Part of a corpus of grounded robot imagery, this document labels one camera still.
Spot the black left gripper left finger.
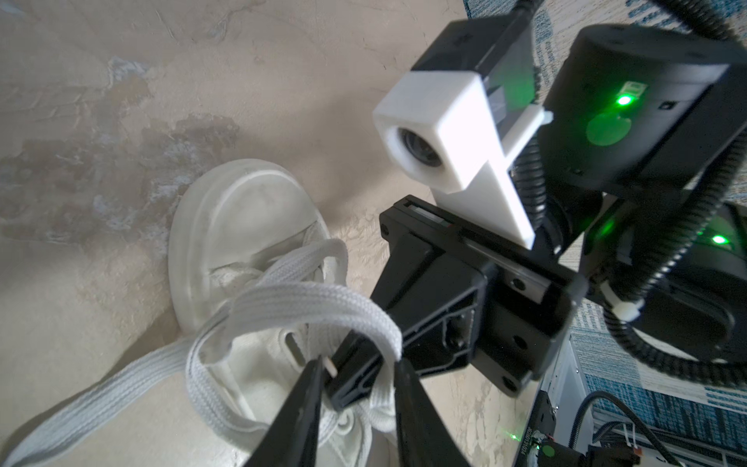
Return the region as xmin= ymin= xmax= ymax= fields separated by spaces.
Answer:
xmin=244 ymin=359 xmax=324 ymax=467

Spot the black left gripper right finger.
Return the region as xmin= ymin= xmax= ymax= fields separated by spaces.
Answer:
xmin=394 ymin=359 xmax=470 ymax=466

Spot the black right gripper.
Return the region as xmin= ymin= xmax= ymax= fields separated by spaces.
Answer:
xmin=324 ymin=197 xmax=587 ymax=411

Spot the white shoelace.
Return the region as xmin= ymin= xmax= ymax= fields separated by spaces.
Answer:
xmin=6 ymin=239 xmax=403 ymax=466

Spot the white sneaker shoe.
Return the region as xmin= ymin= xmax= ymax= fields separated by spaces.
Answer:
xmin=168 ymin=160 xmax=337 ymax=466

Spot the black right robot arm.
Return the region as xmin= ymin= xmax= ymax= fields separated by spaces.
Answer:
xmin=373 ymin=1 xmax=746 ymax=396

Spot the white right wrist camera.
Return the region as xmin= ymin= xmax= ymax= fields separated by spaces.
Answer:
xmin=373 ymin=71 xmax=552 ymax=249

